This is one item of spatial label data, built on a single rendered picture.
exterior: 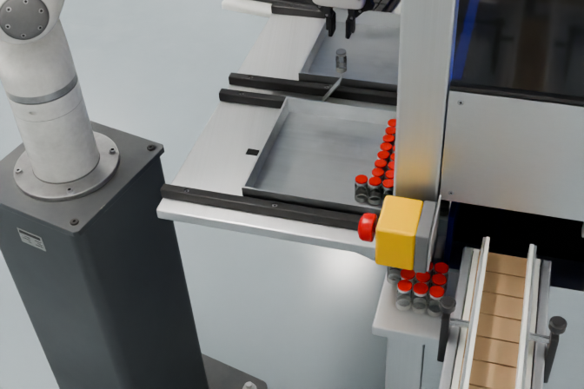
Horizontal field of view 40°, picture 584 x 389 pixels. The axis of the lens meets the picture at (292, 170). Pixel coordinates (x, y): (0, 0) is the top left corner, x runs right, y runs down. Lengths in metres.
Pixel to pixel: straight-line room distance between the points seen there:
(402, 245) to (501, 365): 0.20
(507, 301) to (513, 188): 0.15
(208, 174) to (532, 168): 0.58
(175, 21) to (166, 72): 0.40
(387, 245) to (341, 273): 1.31
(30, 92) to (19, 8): 0.18
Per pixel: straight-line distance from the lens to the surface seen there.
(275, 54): 1.69
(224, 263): 2.45
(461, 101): 1.03
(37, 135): 1.41
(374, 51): 1.68
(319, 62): 1.66
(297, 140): 1.45
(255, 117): 1.52
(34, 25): 1.24
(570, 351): 1.36
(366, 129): 1.47
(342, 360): 2.20
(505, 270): 1.18
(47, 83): 1.35
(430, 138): 1.07
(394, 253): 1.10
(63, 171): 1.45
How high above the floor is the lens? 1.79
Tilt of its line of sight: 41 degrees down
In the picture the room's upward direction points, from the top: 4 degrees counter-clockwise
